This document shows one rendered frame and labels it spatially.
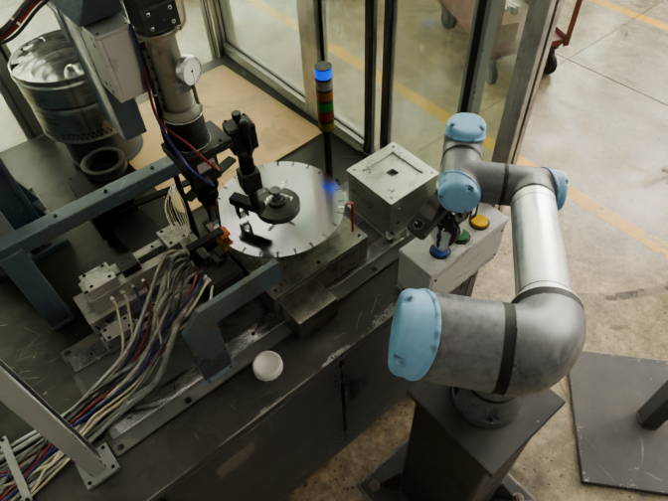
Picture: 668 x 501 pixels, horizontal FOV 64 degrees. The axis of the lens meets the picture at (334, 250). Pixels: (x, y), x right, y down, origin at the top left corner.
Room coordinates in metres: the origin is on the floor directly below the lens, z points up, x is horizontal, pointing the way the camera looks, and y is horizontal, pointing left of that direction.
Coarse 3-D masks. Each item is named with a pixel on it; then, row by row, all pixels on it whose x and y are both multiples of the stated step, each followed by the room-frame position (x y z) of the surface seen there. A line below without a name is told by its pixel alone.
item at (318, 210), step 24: (264, 168) 1.09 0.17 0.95; (288, 168) 1.08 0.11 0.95; (312, 168) 1.07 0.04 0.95; (240, 192) 1.00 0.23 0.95; (312, 192) 0.98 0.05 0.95; (336, 192) 0.98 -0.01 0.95; (312, 216) 0.90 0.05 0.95; (336, 216) 0.90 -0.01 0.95; (240, 240) 0.84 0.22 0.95; (264, 240) 0.83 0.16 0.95; (288, 240) 0.83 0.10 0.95; (312, 240) 0.83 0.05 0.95
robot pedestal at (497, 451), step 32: (416, 384) 0.55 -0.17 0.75; (416, 416) 0.52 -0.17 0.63; (448, 416) 0.47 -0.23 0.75; (544, 416) 0.45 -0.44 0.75; (416, 448) 0.50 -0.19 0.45; (448, 448) 0.43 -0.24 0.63; (480, 448) 0.39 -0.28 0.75; (512, 448) 0.39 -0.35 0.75; (384, 480) 0.56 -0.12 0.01; (416, 480) 0.48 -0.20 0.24; (448, 480) 0.41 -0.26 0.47; (480, 480) 0.36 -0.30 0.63; (512, 480) 0.53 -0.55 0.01
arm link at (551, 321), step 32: (512, 192) 0.66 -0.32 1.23; (544, 192) 0.63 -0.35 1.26; (512, 224) 0.58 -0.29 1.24; (544, 224) 0.54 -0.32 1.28; (544, 256) 0.47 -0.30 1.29; (544, 288) 0.40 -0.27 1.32; (544, 320) 0.34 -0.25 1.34; (576, 320) 0.35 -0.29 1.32; (544, 352) 0.30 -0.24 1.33; (576, 352) 0.31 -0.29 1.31; (512, 384) 0.28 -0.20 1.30; (544, 384) 0.28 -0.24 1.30
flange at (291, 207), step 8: (264, 192) 0.99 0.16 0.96; (288, 192) 0.98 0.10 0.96; (264, 200) 0.96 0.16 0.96; (296, 200) 0.95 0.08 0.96; (272, 208) 0.92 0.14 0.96; (280, 208) 0.92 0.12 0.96; (288, 208) 0.92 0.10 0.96; (296, 208) 0.92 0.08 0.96; (264, 216) 0.90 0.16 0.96; (272, 216) 0.90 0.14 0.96; (280, 216) 0.90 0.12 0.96; (288, 216) 0.90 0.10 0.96
